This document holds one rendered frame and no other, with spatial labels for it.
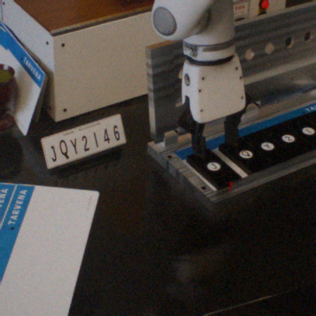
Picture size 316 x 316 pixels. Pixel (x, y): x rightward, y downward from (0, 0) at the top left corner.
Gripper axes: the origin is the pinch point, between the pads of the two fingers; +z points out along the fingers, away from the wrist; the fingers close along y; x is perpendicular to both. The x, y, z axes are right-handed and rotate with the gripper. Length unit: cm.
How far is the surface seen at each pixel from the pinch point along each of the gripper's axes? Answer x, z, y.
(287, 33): 11.7, -10.4, 26.2
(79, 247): -14.2, 1.0, -33.8
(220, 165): 0.8, 5.3, 1.3
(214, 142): 8.5, 4.8, 5.5
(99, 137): 17.9, 1.2, -12.9
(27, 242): -9.5, 0.0, -39.7
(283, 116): 8.7, 4.8, 22.2
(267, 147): 0.9, 5.2, 11.9
